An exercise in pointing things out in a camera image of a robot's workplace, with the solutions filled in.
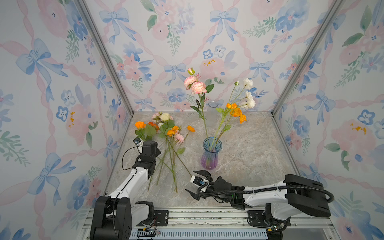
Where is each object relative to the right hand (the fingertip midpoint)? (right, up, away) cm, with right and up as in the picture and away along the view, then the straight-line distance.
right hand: (190, 178), depth 74 cm
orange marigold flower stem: (-33, +23, +31) cm, 50 cm away
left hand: (-23, +15, +13) cm, 30 cm away
